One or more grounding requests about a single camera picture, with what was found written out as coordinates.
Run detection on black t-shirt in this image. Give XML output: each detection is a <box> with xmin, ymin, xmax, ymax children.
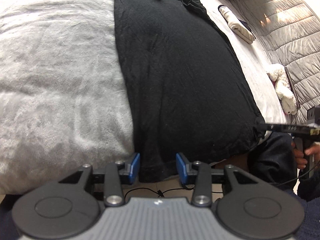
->
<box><xmin>114</xmin><ymin>0</ymin><xmax>264</xmax><ymax>183</ymax></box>

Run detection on person's right hand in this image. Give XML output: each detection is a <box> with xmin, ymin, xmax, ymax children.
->
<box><xmin>291</xmin><ymin>142</ymin><xmax>320</xmax><ymax>170</ymax></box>

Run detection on person's dark trousers leg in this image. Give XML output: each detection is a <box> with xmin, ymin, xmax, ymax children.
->
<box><xmin>247</xmin><ymin>132</ymin><xmax>297</xmax><ymax>190</ymax></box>

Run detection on white plush toy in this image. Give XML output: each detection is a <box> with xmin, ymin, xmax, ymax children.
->
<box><xmin>266</xmin><ymin>63</ymin><xmax>297</xmax><ymax>115</ymax></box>

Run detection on grey quilted headboard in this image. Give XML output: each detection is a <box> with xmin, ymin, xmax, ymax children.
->
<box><xmin>229</xmin><ymin>0</ymin><xmax>319</xmax><ymax>124</ymax></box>

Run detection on grey bed sheet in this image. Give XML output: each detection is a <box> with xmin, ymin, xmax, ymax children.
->
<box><xmin>1</xmin><ymin>0</ymin><xmax>133</xmax><ymax>195</ymax></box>

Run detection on folded cream and navy garment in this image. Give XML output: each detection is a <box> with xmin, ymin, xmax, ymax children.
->
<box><xmin>218</xmin><ymin>5</ymin><xmax>256</xmax><ymax>44</ymax></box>

